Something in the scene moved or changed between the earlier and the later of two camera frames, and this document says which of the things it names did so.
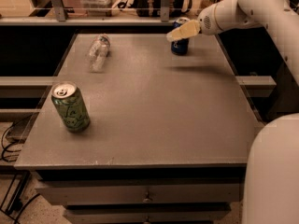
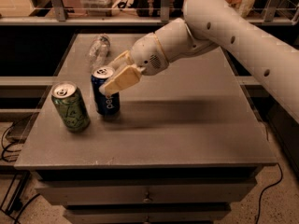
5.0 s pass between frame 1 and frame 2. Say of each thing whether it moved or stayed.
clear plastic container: stayed
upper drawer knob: stayed
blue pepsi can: moved
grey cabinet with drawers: stayed
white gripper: moved
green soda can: stayed
